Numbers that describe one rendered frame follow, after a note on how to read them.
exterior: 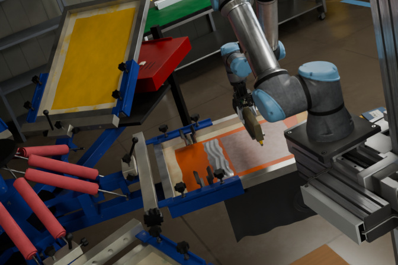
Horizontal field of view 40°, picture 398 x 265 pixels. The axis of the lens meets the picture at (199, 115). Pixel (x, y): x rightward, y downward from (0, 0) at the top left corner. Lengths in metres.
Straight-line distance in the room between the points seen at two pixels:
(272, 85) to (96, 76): 1.51
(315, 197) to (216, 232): 1.95
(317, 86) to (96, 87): 1.54
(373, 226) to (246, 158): 0.90
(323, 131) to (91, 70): 1.62
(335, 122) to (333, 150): 0.09
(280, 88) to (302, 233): 1.84
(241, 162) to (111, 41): 1.14
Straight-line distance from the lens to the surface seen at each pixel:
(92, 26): 3.24
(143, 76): 3.19
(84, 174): 2.44
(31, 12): 6.26
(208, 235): 3.58
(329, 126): 1.74
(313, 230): 3.40
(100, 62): 3.03
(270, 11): 1.96
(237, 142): 2.50
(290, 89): 1.66
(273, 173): 2.18
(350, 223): 1.58
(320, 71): 1.67
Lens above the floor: 2.17
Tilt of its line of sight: 25 degrees down
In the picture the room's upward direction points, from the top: 18 degrees counter-clockwise
